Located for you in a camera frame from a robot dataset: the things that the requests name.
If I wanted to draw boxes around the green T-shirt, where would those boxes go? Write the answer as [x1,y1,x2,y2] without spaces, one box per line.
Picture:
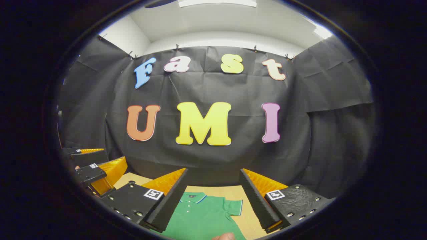
[152,192,247,240]

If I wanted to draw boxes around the black backdrop cloth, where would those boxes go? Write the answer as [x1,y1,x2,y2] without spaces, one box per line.
[57,35,374,200]

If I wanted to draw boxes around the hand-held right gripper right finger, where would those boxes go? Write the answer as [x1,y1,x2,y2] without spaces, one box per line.
[239,168,336,234]

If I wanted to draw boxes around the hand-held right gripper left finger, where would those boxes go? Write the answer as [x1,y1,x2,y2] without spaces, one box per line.
[100,168,188,233]

